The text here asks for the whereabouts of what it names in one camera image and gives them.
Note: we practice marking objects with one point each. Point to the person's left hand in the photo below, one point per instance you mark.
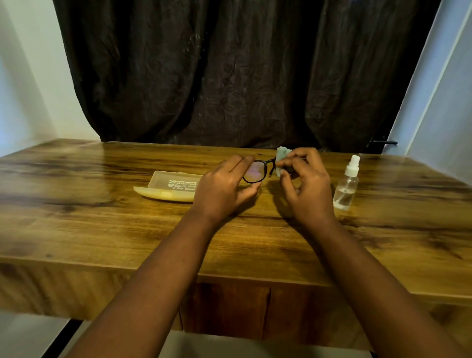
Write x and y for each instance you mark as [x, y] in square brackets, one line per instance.
[217, 191]

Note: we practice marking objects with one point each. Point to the person's right hand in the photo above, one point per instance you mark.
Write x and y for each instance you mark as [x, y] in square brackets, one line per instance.
[309, 195]

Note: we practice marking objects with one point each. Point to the person's left middle finger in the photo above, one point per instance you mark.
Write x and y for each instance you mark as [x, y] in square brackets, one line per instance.
[233, 163]

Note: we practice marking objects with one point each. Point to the person's left thumb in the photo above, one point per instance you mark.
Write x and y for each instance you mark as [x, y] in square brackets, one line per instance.
[249, 190]

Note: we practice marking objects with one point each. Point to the person's right middle finger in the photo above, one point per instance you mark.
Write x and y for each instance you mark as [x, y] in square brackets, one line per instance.
[302, 153]

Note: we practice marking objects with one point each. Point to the person's right thumb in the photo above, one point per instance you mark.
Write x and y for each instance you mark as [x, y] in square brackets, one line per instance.
[288, 190]

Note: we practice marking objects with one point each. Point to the light green cleaning cloth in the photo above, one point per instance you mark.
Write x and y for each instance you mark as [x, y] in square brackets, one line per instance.
[282, 156]

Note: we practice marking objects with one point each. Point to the black framed eyeglasses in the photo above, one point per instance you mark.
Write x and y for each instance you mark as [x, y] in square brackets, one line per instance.
[258, 171]

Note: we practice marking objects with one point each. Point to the person's left forearm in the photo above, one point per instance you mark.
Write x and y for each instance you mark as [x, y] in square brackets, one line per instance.
[147, 287]

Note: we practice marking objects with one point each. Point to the person's right forearm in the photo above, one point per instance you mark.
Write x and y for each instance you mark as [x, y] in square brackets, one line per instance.
[383, 295]

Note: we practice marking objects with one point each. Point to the wooden table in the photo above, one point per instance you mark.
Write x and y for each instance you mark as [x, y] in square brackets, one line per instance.
[236, 236]

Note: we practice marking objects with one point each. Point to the clear spray bottle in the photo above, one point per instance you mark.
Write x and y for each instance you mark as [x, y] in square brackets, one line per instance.
[346, 188]

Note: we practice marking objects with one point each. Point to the translucent open glasses case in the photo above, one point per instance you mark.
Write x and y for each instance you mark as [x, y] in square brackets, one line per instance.
[169, 186]

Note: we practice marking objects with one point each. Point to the dark brown curtain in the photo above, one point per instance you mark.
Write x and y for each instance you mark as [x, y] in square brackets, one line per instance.
[236, 73]

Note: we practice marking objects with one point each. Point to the black metal bracket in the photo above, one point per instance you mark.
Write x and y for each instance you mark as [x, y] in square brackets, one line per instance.
[383, 142]

